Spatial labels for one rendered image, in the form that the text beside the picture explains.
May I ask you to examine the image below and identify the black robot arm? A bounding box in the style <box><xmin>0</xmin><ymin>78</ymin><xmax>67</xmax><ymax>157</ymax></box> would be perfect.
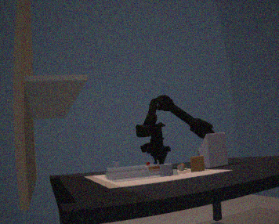
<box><xmin>136</xmin><ymin>95</ymin><xmax>214</xmax><ymax>153</ymax></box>

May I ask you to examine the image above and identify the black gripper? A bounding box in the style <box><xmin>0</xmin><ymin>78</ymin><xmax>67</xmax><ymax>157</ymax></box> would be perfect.
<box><xmin>147</xmin><ymin>135</ymin><xmax>171</xmax><ymax>164</ymax></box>

